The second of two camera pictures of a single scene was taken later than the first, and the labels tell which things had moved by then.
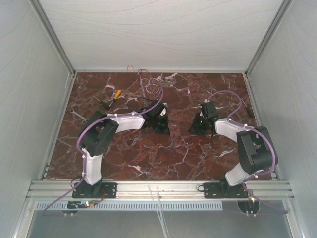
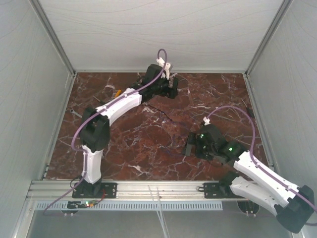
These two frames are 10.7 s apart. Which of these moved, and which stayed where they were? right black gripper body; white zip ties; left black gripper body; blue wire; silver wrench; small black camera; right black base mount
Moved: right black gripper body; left black gripper body; blue wire
Stayed: small black camera; silver wrench; right black base mount; white zip ties
